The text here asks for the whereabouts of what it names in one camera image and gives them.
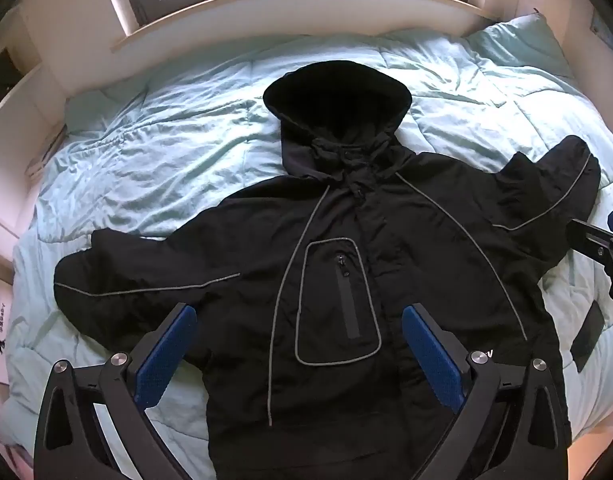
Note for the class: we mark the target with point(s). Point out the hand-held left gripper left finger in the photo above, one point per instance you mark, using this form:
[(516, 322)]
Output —
[(166, 355)]

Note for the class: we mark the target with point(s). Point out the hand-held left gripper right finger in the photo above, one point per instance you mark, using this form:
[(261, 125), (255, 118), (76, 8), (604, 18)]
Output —
[(431, 355)]

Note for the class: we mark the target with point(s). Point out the black hooded jacket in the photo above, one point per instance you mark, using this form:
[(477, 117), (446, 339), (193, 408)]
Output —
[(336, 210)]

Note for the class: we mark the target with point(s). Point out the black flat rectangular object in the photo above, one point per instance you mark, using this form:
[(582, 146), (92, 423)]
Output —
[(589, 335)]

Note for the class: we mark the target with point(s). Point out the light teal pillow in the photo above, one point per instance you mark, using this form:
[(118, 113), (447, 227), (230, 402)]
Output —
[(524, 42)]

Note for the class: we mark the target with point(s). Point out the light teal comforter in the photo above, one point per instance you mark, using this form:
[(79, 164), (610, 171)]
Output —
[(186, 150)]

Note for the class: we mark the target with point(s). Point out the white bedside shelf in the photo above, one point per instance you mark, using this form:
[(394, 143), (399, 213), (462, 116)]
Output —
[(21, 95)]

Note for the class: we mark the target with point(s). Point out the wooden window sill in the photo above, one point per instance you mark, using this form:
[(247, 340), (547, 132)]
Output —
[(286, 15)]

